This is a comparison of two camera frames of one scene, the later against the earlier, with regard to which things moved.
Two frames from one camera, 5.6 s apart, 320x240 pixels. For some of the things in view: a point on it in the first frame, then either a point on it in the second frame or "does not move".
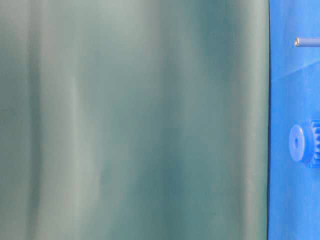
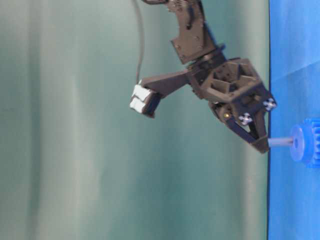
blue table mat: [293, 187] does not move
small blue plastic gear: [304, 142] does not move
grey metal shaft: [311, 42] → [280, 142]
